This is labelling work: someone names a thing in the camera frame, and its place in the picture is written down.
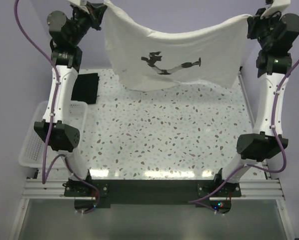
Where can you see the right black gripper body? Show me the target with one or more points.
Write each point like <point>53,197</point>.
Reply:
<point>261,28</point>

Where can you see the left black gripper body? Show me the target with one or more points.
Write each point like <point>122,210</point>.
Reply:
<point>81,21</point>

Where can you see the white t shirt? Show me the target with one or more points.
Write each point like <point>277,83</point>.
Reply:
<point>147,60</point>

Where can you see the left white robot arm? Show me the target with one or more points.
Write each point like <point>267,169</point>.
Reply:
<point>54,129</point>

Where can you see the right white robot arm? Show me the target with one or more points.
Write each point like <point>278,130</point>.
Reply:
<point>275,33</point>

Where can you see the folded black t shirt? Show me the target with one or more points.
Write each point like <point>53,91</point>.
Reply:
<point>86,88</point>

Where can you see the white plastic basket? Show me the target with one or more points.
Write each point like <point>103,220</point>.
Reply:
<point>31,153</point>

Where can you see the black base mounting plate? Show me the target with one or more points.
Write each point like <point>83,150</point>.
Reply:
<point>104,193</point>

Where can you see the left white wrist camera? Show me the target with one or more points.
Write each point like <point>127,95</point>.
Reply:
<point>79,3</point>

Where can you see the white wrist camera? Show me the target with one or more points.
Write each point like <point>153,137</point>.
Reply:
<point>275,6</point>
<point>79,3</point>

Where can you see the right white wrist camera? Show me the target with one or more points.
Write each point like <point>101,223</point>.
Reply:
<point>275,6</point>

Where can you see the aluminium front rail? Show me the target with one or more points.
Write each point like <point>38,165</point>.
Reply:
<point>248,190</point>

